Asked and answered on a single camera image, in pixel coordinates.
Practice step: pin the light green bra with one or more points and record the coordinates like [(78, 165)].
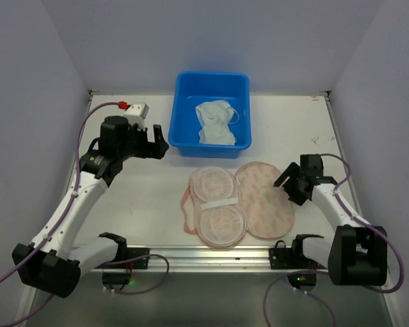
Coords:
[(215, 118)]

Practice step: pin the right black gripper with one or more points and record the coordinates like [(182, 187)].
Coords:
[(297, 186)]

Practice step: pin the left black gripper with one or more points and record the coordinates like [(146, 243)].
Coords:
[(147, 145)]

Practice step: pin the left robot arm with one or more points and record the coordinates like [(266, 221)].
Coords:
[(95, 173)]

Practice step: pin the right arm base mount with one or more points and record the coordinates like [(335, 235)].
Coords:
[(282, 257)]

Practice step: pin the aluminium mounting rail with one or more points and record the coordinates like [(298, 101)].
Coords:
[(208, 259)]

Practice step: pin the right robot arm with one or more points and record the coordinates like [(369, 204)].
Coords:
[(357, 252)]

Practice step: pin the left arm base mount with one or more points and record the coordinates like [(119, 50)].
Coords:
[(119, 276)]

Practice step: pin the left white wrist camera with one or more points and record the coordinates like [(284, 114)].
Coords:
[(135, 113)]

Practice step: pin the floral mesh laundry bag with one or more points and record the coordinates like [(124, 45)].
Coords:
[(221, 207)]

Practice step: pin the blue plastic bin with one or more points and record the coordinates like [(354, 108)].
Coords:
[(195, 88)]

